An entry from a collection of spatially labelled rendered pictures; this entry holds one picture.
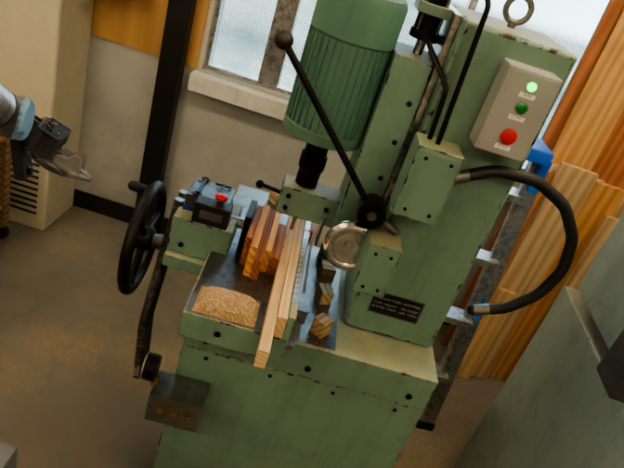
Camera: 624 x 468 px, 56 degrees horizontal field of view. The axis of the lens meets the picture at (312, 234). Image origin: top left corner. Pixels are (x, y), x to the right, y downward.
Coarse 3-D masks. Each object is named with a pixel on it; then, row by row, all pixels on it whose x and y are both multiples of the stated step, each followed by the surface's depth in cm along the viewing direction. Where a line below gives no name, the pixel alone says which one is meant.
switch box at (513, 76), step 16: (512, 64) 103; (496, 80) 108; (512, 80) 104; (528, 80) 104; (544, 80) 103; (560, 80) 104; (496, 96) 106; (512, 96) 105; (544, 96) 105; (480, 112) 112; (496, 112) 107; (512, 112) 107; (528, 112) 106; (544, 112) 106; (480, 128) 109; (496, 128) 108; (512, 128) 108; (528, 128) 108; (480, 144) 110; (512, 144) 109; (528, 144) 109
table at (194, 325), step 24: (240, 192) 160; (264, 192) 164; (240, 216) 149; (288, 216) 156; (168, 264) 132; (192, 264) 132; (216, 264) 129; (240, 288) 124; (264, 288) 126; (192, 312) 113; (264, 312) 119; (192, 336) 115; (216, 336) 114; (240, 336) 114
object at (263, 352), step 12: (288, 228) 143; (288, 252) 134; (276, 276) 124; (276, 288) 120; (276, 300) 117; (276, 312) 114; (264, 324) 111; (264, 336) 107; (264, 348) 104; (264, 360) 104
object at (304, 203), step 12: (288, 180) 135; (288, 192) 133; (300, 192) 132; (312, 192) 133; (324, 192) 135; (336, 192) 137; (288, 204) 134; (300, 204) 134; (312, 204) 134; (324, 204) 133; (336, 204) 133; (300, 216) 135; (312, 216) 135
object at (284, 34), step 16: (288, 32) 105; (288, 48) 106; (304, 80) 109; (320, 112) 112; (336, 144) 114; (352, 176) 118; (368, 208) 119; (384, 208) 119; (368, 224) 120; (384, 224) 122
